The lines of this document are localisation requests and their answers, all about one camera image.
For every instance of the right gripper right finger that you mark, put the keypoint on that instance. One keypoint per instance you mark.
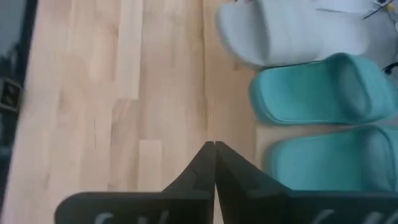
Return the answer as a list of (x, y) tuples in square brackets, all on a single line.
[(311, 208)]

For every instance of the teal rubber slide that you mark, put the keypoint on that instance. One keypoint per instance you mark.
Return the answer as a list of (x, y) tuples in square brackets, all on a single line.
[(295, 93), (311, 161)]

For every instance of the grey rubber slide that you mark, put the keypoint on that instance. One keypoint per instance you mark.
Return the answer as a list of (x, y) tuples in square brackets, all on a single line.
[(280, 34)]

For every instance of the black aluminium rig frame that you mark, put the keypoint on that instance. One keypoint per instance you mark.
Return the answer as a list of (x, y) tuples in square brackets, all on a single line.
[(18, 46)]

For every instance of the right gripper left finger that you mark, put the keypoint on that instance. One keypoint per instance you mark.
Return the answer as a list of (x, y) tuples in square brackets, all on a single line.
[(140, 208)]

